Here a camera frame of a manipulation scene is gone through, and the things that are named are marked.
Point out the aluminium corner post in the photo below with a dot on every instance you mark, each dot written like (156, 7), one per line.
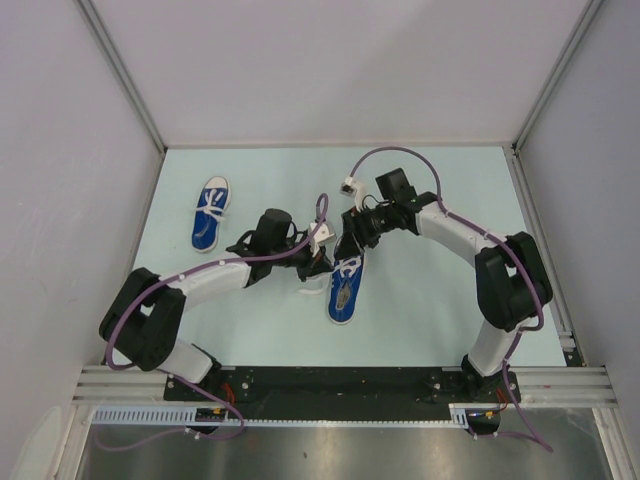
(559, 69)
(115, 61)

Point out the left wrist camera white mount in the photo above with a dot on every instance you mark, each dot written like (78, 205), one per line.
(321, 234)

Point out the aluminium corner post right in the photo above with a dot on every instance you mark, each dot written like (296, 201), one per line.
(559, 69)

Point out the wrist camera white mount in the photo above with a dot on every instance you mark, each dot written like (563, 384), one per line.
(355, 190)
(321, 234)

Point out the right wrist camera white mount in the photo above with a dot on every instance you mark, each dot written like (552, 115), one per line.
(355, 190)

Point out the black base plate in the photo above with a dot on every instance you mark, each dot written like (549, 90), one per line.
(350, 394)

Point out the aluminium corner post left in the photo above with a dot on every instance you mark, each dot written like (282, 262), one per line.
(115, 61)

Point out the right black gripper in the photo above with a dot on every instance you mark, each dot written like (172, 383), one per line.
(356, 235)

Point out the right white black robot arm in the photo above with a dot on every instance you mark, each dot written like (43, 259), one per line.
(512, 285)

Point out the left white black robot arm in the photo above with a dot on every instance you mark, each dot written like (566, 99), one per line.
(144, 319)

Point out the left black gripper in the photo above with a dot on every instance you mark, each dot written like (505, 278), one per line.
(314, 265)

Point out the white shoelace of sneaker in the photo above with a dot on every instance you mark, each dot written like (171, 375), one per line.
(320, 285)

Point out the blue sneaker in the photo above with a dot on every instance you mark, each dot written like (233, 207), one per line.
(345, 283)
(213, 201)

